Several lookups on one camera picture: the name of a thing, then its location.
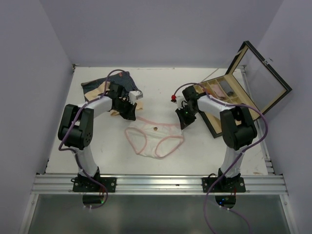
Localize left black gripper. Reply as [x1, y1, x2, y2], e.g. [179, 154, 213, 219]
[114, 97, 137, 120]

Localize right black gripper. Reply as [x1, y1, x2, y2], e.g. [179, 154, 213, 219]
[175, 104, 198, 128]

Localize white pink-trimmed underwear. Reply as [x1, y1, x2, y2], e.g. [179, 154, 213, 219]
[124, 117, 184, 159]

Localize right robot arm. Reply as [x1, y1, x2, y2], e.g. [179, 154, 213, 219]
[171, 86, 257, 192]

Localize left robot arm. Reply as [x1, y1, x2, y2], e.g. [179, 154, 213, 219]
[58, 83, 143, 192]

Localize beige underwear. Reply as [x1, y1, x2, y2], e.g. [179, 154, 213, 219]
[83, 82, 143, 116]

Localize rolled pink underwear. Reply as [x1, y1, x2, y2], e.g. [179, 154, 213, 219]
[211, 84, 227, 100]

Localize rolled grey underwear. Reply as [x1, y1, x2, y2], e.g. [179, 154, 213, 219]
[219, 80, 234, 96]

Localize blue striped boxer shorts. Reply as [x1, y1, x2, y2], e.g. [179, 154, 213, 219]
[81, 72, 139, 98]

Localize black wooden compartment box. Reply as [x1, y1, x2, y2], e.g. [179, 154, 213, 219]
[187, 40, 293, 139]

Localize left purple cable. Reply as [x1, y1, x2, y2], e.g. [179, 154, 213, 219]
[58, 69, 124, 209]

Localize purple cable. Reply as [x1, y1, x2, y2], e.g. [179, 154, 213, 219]
[58, 69, 124, 209]
[173, 82, 269, 234]

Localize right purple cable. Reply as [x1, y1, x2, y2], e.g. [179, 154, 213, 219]
[173, 82, 269, 234]

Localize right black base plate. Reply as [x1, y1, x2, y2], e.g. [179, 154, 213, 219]
[202, 177, 246, 193]

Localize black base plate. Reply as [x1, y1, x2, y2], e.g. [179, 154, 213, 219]
[202, 177, 246, 193]
[71, 177, 117, 193]

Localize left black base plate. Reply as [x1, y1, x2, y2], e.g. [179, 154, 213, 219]
[71, 177, 117, 193]

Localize aluminium mounting rail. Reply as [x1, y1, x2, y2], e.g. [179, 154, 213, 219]
[31, 174, 288, 195]

